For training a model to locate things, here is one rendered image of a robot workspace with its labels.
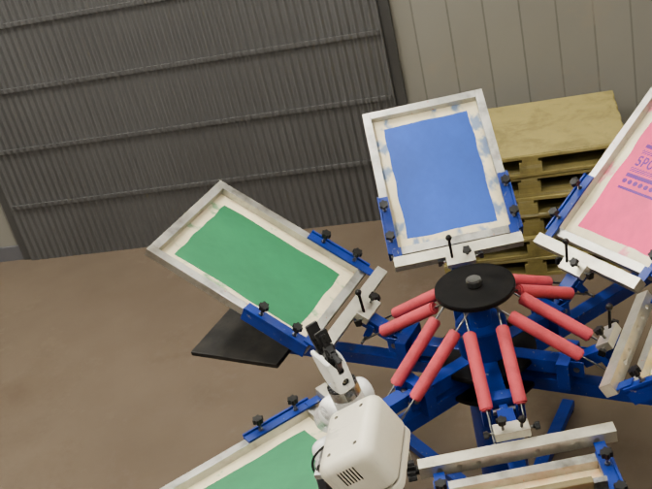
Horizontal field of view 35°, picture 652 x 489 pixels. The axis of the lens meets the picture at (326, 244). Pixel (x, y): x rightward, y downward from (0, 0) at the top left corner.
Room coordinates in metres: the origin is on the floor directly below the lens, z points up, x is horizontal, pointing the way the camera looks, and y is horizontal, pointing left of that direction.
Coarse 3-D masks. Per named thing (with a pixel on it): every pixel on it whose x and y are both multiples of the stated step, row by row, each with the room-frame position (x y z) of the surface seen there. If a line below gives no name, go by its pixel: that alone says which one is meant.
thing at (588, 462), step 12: (588, 456) 2.57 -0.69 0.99; (528, 468) 2.59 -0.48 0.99; (540, 468) 2.57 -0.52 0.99; (552, 468) 2.56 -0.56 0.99; (564, 468) 2.55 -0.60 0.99; (576, 468) 2.55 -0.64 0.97; (588, 468) 2.55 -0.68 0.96; (600, 468) 2.52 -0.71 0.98; (456, 480) 2.61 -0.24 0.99; (468, 480) 2.60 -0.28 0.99; (480, 480) 2.59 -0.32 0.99; (492, 480) 2.57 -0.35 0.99; (504, 480) 2.57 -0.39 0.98; (516, 480) 2.57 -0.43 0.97; (528, 480) 2.56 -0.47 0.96
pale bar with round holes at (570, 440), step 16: (560, 432) 2.67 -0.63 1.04; (576, 432) 2.65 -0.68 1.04; (592, 432) 2.63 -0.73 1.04; (608, 432) 2.61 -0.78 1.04; (480, 448) 2.68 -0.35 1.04; (496, 448) 2.66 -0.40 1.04; (512, 448) 2.64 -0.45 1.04; (528, 448) 2.63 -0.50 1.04; (544, 448) 2.63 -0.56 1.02; (560, 448) 2.62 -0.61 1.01; (576, 448) 2.62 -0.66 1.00; (432, 464) 2.67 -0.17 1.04; (448, 464) 2.65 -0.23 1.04; (464, 464) 2.65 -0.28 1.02; (480, 464) 2.65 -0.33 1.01; (496, 464) 2.64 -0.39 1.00
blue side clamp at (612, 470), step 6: (600, 456) 2.55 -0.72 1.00; (600, 462) 2.52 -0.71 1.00; (612, 462) 2.50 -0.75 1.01; (606, 468) 2.49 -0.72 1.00; (612, 468) 2.48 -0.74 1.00; (606, 474) 2.46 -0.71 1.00; (612, 474) 2.45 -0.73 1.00; (618, 474) 2.44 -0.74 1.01; (612, 480) 2.43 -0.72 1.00; (612, 486) 2.40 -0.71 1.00
